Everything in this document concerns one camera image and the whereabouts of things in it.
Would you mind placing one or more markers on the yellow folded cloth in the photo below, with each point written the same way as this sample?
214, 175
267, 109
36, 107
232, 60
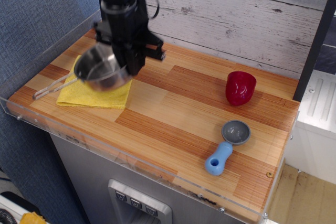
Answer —
79, 94

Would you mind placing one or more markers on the white plastic sink unit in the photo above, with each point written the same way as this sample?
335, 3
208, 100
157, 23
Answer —
311, 147

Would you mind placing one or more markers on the clear acrylic guard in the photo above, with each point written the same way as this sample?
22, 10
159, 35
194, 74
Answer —
172, 123

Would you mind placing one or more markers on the yellow and black object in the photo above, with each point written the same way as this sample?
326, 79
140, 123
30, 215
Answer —
27, 218

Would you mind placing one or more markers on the red plastic pepper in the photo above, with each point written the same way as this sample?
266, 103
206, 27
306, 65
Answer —
240, 87

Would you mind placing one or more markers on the stainless steel pan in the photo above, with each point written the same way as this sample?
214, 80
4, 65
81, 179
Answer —
97, 67

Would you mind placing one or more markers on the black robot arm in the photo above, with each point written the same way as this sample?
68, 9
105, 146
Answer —
121, 6

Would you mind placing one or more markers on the right black post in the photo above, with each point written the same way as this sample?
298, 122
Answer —
317, 43

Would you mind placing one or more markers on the blue and grey spoon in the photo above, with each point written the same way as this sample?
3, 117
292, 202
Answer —
234, 132

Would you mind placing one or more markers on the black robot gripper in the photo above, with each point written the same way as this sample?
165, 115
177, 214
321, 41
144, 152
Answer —
130, 38

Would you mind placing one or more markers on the grey toy fridge cabinet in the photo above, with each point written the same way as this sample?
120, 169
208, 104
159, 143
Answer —
112, 192

